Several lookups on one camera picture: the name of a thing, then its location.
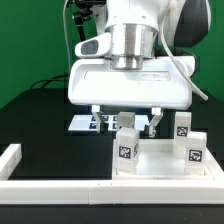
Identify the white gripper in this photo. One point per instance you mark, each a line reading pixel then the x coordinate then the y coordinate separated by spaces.
pixel 120 73

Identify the white square table top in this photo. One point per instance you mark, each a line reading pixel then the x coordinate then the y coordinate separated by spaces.
pixel 156 162

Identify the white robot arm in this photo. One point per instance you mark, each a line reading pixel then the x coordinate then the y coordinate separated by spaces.
pixel 170 23

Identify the white U-shaped obstacle fence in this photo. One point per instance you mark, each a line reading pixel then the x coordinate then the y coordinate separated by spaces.
pixel 109 191

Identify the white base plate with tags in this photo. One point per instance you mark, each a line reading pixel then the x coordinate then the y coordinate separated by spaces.
pixel 88 122

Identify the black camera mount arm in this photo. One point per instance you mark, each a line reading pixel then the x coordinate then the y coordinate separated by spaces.
pixel 81 23

